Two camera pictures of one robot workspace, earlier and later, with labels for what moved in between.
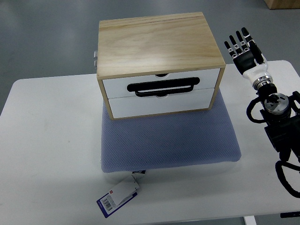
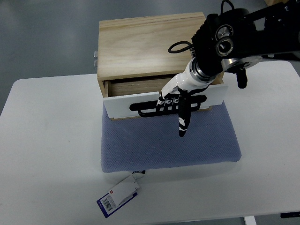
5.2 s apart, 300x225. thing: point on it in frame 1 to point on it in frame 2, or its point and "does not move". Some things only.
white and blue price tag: [121, 194] does not move
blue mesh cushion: [173, 140] does not move
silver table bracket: [95, 58] does not move
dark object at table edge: [290, 214] does not move
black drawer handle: [161, 88] to [138, 106]
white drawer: [117, 87] to [207, 98]
